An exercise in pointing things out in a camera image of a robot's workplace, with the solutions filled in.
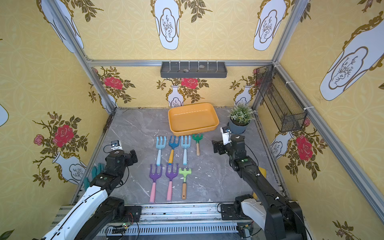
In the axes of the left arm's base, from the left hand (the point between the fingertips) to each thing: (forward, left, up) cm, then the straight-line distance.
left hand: (127, 151), depth 83 cm
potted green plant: (+19, -66, +6) cm, 69 cm away
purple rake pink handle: (-10, -14, -12) cm, 21 cm away
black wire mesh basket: (+19, -89, +15) cm, 93 cm away
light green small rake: (-8, -31, -12) cm, 35 cm away
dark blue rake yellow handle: (+10, -24, -11) cm, 28 cm away
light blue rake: (+9, -32, -11) cm, 35 cm away
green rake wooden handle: (+16, -40, -12) cm, 44 cm away
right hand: (+5, -52, +4) cm, 52 cm away
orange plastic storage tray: (+33, -37, -11) cm, 51 cm away
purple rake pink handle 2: (-10, -23, -11) cm, 28 cm away
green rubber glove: (-6, +21, -12) cm, 25 cm away
